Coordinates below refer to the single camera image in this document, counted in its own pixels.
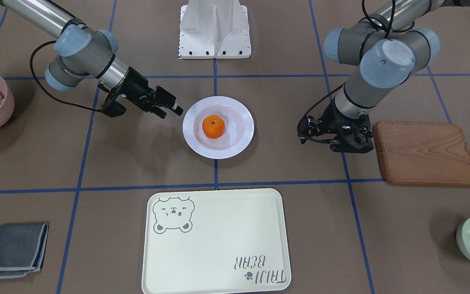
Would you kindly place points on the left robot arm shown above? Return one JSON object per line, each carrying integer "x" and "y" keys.
{"x": 386, "y": 51}

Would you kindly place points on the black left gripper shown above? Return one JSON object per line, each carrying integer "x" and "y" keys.
{"x": 335, "y": 119}

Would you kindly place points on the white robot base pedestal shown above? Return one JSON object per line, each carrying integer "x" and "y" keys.
{"x": 214, "y": 29}

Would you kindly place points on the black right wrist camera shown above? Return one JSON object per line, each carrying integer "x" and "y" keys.
{"x": 111, "y": 107}

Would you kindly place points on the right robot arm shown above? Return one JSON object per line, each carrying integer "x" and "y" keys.
{"x": 83, "y": 52}

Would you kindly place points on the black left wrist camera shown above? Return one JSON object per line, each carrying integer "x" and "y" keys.
{"x": 307, "y": 130}

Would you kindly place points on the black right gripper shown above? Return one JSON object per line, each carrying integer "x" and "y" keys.
{"x": 138, "y": 87}

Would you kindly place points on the orange fruit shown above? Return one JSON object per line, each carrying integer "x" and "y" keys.
{"x": 213, "y": 126}

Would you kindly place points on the wooden cutting board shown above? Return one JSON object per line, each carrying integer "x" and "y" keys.
{"x": 423, "y": 154}

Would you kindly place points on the white plate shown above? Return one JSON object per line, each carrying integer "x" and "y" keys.
{"x": 238, "y": 133}

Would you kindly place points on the cream bear tray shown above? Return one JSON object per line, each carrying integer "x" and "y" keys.
{"x": 216, "y": 242}

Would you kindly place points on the grey folded cloth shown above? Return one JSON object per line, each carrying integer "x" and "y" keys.
{"x": 22, "y": 248}

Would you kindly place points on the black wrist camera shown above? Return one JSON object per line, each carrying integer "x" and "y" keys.
{"x": 307, "y": 130}
{"x": 111, "y": 107}

